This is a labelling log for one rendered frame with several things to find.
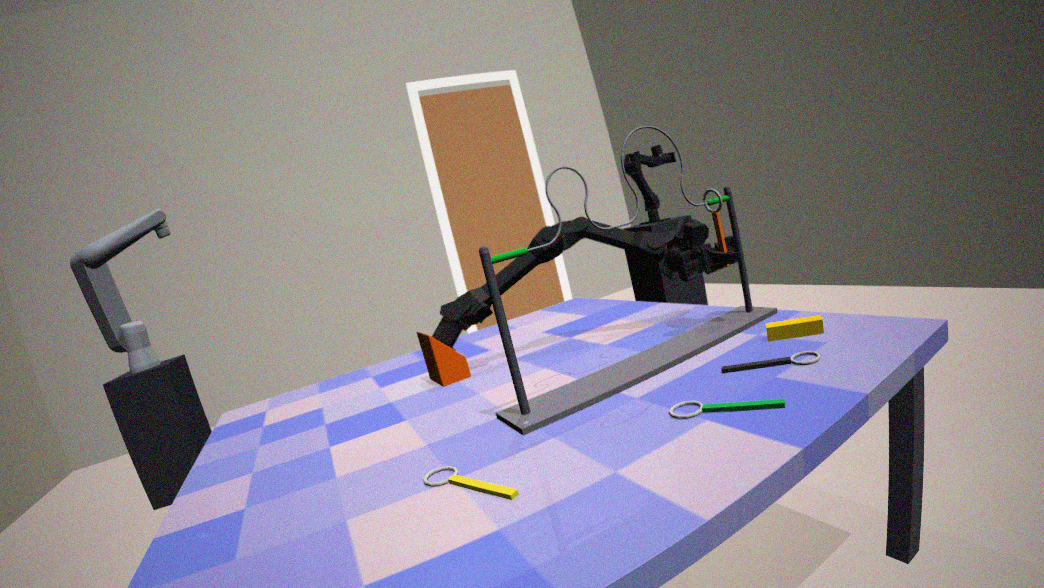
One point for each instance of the white loop with dark grey handle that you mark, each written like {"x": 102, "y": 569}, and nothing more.
{"x": 771, "y": 363}

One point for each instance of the orange long bar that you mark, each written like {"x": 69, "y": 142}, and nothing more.
{"x": 717, "y": 221}

